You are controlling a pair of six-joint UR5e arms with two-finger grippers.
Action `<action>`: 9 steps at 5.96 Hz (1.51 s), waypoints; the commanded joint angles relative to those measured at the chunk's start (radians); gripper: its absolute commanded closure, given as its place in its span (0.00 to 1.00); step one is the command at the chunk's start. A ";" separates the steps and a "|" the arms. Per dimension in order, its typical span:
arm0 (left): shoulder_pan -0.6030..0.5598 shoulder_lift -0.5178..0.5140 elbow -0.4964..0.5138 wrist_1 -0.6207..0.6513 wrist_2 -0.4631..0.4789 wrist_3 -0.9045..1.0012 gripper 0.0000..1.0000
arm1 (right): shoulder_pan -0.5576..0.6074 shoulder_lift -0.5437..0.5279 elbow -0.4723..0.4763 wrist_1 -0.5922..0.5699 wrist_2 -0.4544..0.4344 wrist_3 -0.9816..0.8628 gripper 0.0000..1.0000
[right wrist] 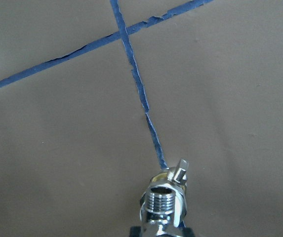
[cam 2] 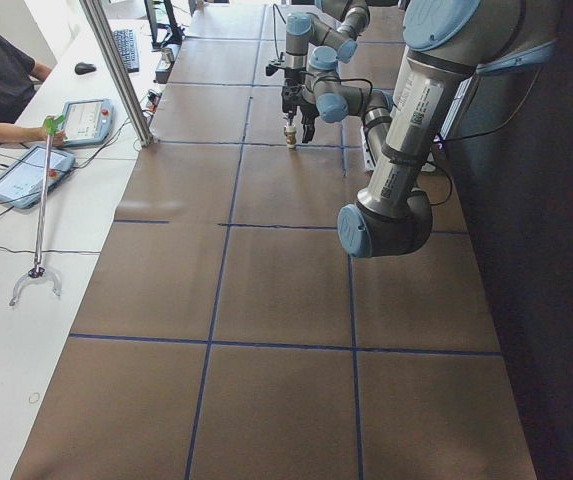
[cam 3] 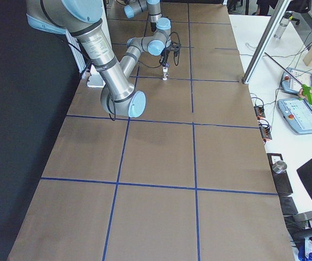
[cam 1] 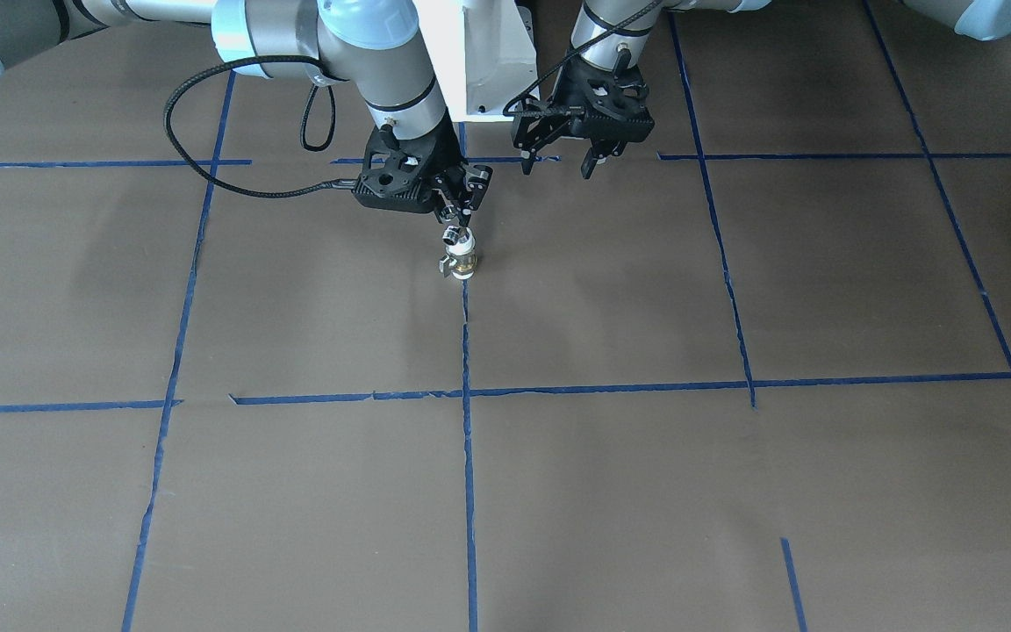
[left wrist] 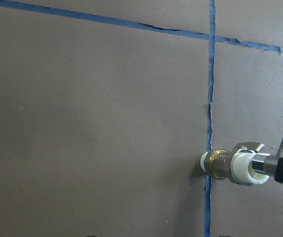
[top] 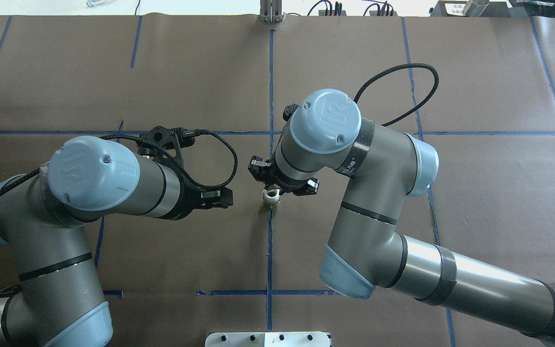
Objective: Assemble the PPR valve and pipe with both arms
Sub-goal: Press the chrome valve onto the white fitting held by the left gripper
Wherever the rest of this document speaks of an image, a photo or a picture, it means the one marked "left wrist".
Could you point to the chrome angle pipe fitting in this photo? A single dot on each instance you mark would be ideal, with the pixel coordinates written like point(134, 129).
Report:
point(266, 163)

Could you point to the white brass PPR valve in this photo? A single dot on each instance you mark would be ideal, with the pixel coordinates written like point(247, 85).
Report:
point(234, 165)

